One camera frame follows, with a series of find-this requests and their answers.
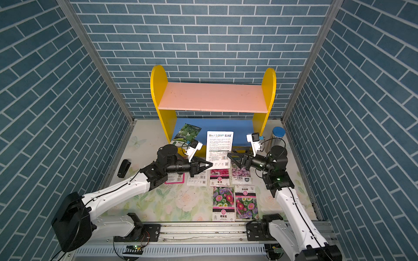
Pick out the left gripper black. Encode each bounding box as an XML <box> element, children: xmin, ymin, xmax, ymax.
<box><xmin>164</xmin><ymin>155</ymin><xmax>212</xmax><ymax>178</ymax></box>

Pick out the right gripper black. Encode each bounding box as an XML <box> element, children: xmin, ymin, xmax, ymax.
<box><xmin>229</xmin><ymin>148</ymin><xmax>273</xmax><ymax>175</ymax></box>

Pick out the purple flower seed packet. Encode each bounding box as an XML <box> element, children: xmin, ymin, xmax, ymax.
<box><xmin>231</xmin><ymin>164</ymin><xmax>252</xmax><ymax>185</ymax></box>

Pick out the white text seed packet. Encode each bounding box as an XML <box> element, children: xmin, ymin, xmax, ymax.
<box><xmin>187</xmin><ymin>171</ymin><xmax>208</xmax><ymax>187</ymax></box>

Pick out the magenta hollyhock seed packet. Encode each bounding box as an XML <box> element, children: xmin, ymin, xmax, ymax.
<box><xmin>210</xmin><ymin>169</ymin><xmax>230</xmax><ymax>187</ymax></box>

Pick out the pink bordered seed packet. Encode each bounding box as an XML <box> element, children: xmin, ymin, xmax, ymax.
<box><xmin>165</xmin><ymin>174</ymin><xmax>185</xmax><ymax>184</ymax></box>

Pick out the white text packet shelf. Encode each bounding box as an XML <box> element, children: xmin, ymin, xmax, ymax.
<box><xmin>206</xmin><ymin>131</ymin><xmax>234</xmax><ymax>170</ymax></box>

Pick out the green gourd seed packet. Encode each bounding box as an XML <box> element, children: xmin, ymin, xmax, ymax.
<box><xmin>170</xmin><ymin>124</ymin><xmax>201</xmax><ymax>148</ymax></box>

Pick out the red zinnia seed packet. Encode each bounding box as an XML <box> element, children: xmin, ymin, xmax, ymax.
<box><xmin>235</xmin><ymin>185</ymin><xmax>259</xmax><ymax>220</ymax></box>

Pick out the mixed flower seed packet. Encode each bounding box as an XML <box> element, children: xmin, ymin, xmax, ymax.
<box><xmin>212</xmin><ymin>187</ymin><xmax>235</xmax><ymax>222</ymax></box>

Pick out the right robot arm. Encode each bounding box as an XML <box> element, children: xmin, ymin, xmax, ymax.
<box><xmin>228</xmin><ymin>146</ymin><xmax>342</xmax><ymax>261</ymax></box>

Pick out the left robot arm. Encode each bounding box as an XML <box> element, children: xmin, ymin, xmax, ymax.
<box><xmin>51</xmin><ymin>144</ymin><xmax>213</xmax><ymax>253</ymax></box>

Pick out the yellow shelf with pink board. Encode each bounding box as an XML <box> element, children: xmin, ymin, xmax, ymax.
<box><xmin>150</xmin><ymin>65</ymin><xmax>276</xmax><ymax>147</ymax></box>

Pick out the floral table mat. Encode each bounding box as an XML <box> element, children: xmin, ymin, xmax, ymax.
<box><xmin>102</xmin><ymin>120</ymin><xmax>317</xmax><ymax>222</ymax></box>

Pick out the steel bottle blue lid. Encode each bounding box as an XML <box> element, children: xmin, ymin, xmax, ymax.
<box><xmin>265</xmin><ymin>127</ymin><xmax>286</xmax><ymax>152</ymax></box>

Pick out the small black device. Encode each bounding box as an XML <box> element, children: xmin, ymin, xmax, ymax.
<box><xmin>117</xmin><ymin>159</ymin><xmax>131</xmax><ymax>178</ymax></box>

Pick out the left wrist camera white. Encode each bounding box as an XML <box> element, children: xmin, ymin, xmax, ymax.
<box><xmin>186</xmin><ymin>140</ymin><xmax>203</xmax><ymax>162</ymax></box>

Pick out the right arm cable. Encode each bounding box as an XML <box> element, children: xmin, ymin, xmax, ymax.
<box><xmin>259</xmin><ymin>136</ymin><xmax>287</xmax><ymax>154</ymax></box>

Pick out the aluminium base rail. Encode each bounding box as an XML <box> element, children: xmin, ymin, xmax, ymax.
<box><xmin>58</xmin><ymin>221</ymin><xmax>347</xmax><ymax>261</ymax></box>

